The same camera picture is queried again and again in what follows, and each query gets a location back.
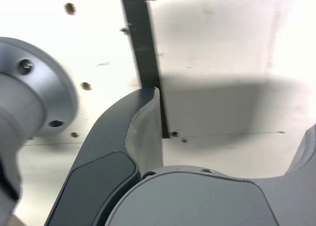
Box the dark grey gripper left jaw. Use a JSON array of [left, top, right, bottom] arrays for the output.
[[45, 86, 164, 226]]

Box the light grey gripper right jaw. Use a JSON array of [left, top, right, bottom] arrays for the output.
[[106, 123, 316, 226]]

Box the black tape strip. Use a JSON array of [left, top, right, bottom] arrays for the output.
[[119, 0, 171, 139]]

